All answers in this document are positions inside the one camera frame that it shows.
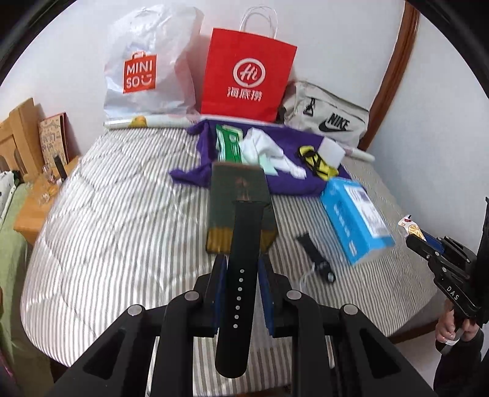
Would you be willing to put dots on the green and white packet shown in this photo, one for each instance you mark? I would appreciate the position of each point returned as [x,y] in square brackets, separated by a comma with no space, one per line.
[231,150]

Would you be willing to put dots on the patterned brown box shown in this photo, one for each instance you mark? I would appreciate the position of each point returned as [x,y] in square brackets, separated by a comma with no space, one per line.
[51,141]

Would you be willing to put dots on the small printed packet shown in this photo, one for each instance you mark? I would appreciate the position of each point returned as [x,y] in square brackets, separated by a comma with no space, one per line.
[410,227]

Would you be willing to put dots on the white crumpled cloth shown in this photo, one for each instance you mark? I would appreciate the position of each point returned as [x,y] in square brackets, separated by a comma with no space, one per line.
[263,149]

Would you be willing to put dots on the dark green box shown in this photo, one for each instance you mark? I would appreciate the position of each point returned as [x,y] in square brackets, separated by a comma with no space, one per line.
[237,183]

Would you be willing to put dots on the purple towel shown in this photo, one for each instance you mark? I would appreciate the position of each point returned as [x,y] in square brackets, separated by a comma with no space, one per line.
[286,183]

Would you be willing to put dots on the green tissue packet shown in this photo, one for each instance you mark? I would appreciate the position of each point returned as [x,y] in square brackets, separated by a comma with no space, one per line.
[229,128]

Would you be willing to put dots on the white plastic shopping bag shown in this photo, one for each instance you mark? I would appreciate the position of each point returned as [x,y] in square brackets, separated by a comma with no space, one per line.
[152,45]

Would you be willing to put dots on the blue and white box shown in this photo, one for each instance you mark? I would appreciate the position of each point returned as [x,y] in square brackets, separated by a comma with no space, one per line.
[344,221]

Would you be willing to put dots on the wooden nightstand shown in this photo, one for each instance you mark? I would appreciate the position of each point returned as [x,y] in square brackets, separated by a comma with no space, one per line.
[34,213]

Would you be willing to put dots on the white black-spotted cloth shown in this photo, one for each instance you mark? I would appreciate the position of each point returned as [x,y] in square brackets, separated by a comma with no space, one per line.
[7,191]

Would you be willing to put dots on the wooden rack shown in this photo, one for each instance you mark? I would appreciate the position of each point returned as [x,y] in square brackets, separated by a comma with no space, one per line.
[23,129]

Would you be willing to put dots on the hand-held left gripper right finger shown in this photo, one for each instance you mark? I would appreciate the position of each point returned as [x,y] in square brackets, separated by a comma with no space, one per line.
[267,297]

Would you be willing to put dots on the person's right forearm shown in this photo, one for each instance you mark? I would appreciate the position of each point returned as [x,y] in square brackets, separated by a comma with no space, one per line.
[462,366]

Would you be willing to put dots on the person's right hand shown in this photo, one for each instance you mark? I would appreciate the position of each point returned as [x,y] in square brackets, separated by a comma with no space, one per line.
[445,328]

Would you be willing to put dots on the green blanket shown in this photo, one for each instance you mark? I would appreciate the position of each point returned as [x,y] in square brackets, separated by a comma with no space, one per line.
[11,267]

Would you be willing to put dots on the red paper bag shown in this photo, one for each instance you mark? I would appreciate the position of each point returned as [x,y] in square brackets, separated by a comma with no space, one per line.
[229,45]

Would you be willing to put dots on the white translucent block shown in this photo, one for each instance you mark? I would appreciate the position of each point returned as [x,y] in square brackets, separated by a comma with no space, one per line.
[332,150]

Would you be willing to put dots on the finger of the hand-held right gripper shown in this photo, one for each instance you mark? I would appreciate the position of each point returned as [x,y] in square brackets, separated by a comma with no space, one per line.
[439,246]
[422,250]

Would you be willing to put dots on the beige sling bag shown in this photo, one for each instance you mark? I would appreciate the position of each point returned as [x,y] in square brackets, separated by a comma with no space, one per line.
[305,99]

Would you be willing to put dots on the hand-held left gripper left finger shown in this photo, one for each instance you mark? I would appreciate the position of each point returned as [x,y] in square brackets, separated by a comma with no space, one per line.
[219,290]

